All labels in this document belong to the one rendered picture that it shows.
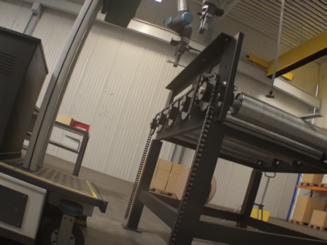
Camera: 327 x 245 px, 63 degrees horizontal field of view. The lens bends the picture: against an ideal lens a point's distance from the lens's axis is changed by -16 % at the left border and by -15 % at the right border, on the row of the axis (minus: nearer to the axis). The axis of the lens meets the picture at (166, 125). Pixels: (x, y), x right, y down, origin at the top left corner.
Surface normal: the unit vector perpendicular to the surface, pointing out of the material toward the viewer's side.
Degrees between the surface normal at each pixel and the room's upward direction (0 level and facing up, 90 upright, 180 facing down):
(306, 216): 90
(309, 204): 90
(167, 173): 90
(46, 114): 90
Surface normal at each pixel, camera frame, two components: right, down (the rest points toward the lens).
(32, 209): 0.31, -0.07
